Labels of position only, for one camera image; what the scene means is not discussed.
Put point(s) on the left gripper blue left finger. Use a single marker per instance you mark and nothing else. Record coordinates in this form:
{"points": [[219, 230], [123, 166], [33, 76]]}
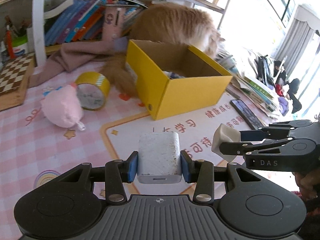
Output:
{"points": [[132, 166]]}

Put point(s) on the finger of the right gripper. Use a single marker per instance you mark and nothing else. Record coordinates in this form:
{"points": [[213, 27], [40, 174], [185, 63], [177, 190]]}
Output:
{"points": [[275, 133], [241, 148]]}

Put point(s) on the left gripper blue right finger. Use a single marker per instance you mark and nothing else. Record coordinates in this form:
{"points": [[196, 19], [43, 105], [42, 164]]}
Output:
{"points": [[187, 166]]}

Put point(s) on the large white charger block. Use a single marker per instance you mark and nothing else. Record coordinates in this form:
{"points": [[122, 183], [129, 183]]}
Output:
{"points": [[159, 158]]}

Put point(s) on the white blue spray bottle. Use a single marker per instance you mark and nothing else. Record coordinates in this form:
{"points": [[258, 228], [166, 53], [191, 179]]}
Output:
{"points": [[172, 75]]}

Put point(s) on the person's right hand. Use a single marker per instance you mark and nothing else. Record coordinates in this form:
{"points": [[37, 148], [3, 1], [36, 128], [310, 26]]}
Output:
{"points": [[306, 184]]}

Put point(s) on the black smartphone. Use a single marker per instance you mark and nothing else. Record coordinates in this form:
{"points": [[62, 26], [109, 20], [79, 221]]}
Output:
{"points": [[249, 117]]}

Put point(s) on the stack of papers magazines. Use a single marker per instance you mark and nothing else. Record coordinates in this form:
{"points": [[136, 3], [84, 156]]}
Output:
{"points": [[245, 78]]}

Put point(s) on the yellow cardboard box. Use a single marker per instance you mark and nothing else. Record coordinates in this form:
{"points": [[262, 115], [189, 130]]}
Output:
{"points": [[203, 84]]}

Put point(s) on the yellow tape roll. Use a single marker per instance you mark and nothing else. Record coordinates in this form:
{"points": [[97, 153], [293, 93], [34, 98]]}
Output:
{"points": [[92, 90]]}

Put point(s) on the pink plush toy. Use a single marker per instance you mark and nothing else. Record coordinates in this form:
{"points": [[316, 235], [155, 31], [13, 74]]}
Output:
{"points": [[63, 108]]}

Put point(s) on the mauve cloth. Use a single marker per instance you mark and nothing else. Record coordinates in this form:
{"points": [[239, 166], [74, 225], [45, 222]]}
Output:
{"points": [[73, 55]]}

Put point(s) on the orange fluffy cat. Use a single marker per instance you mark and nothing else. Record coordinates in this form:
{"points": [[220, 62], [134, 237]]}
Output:
{"points": [[166, 23]]}

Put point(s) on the pink cylindrical holder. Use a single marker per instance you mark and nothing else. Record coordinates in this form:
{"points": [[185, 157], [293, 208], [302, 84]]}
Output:
{"points": [[113, 23]]}

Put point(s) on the wooden chess board box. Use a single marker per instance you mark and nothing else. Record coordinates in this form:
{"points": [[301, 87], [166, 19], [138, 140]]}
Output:
{"points": [[14, 81]]}

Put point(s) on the row of colourful books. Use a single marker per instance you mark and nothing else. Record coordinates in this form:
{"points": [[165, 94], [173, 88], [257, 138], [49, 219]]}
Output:
{"points": [[82, 20]]}

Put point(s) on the white green pen cup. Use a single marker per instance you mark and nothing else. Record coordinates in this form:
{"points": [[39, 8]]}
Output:
{"points": [[20, 45]]}

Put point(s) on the red bottle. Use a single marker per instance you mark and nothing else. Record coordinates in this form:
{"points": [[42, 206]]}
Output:
{"points": [[9, 42]]}

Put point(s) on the white shelf post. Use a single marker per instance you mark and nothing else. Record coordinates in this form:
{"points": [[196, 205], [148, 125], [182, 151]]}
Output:
{"points": [[38, 31]]}

